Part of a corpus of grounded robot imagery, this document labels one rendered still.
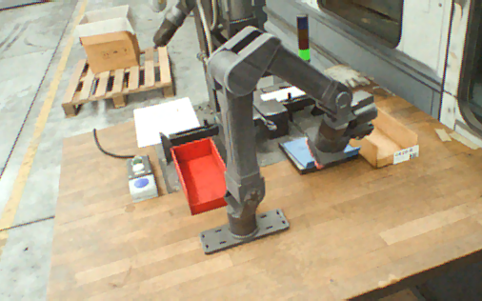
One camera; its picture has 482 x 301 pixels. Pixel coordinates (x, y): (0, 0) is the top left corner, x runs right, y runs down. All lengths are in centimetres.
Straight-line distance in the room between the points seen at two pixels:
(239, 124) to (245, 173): 11
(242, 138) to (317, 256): 29
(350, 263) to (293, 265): 11
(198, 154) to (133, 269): 43
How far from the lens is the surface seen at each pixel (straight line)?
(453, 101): 140
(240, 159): 85
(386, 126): 129
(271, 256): 93
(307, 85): 86
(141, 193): 115
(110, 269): 101
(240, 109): 79
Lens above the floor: 157
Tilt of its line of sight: 31 degrees down
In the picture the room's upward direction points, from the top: 9 degrees counter-clockwise
